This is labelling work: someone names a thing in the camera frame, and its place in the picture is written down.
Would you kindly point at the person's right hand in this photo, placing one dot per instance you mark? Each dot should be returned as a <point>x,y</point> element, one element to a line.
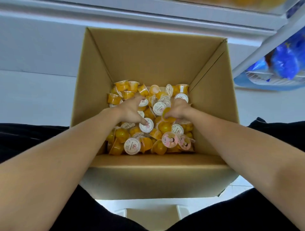
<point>182,110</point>

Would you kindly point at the person's left hand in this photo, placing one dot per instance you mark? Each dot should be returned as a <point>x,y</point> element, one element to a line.
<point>129,111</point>

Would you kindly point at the yellow jelly cup pink lid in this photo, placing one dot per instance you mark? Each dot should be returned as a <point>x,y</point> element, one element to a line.
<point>165,111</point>

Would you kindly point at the pile of yellow jelly cups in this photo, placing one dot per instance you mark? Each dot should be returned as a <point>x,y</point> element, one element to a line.
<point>152,140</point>

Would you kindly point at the brown cardboard box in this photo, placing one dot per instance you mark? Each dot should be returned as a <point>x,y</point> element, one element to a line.
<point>155,54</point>

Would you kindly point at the person's right forearm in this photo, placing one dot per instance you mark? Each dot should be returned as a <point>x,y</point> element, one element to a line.
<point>250,161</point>

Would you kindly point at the person's left forearm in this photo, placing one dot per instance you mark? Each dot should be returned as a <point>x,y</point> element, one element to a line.
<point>54,171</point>

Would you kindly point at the person's black trousers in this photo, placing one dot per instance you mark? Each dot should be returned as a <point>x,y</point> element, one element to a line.
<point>238,214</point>

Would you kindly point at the blue snack bags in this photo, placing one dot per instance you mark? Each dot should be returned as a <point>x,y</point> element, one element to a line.
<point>286,59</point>

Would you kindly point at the clear plastic bin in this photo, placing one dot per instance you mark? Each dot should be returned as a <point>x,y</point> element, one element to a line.
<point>274,9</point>

